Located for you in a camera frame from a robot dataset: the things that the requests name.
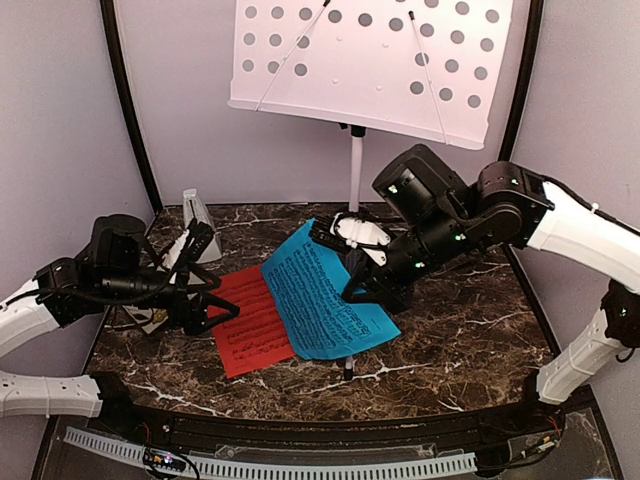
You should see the grey cable duct strip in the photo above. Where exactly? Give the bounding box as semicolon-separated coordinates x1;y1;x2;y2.
63;427;477;480

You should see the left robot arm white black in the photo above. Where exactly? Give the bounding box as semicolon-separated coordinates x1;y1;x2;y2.
1;214;240;436

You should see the left black frame post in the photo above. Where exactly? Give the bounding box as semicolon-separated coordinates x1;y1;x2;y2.
99;0;163;214

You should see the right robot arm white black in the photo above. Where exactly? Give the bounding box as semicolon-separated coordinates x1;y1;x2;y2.
342;144;639;434

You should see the black frame post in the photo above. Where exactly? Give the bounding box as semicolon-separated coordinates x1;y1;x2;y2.
497;0;545;162
99;0;163;214

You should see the red sheet music page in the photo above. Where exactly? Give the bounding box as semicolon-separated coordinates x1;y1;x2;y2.
212;266;295;379

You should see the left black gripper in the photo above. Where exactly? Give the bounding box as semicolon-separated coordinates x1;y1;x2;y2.
100;264;241;337

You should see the floral square plate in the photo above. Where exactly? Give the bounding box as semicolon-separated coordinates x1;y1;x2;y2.
121;306;168;335

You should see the black front rail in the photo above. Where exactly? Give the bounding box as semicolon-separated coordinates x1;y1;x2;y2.
90;372;565;450

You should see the white metronome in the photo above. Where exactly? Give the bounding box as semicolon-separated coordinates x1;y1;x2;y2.
183;189;223;264

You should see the right black frame post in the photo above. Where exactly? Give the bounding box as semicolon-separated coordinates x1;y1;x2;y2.
497;0;545;162

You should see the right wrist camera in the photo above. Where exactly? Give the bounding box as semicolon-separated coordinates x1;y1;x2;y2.
309;212;391;266

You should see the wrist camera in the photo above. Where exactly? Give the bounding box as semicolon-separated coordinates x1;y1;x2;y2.
309;212;391;266
161;218;214;271

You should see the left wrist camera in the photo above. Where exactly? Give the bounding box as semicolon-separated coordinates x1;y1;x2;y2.
161;218;214;271

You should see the blue sheet music page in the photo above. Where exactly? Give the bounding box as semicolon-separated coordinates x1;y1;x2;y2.
261;220;400;360

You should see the white music stand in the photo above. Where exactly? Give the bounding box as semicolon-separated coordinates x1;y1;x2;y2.
227;0;516;384

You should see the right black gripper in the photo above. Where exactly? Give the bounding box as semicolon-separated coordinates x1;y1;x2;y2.
340;206;476;315

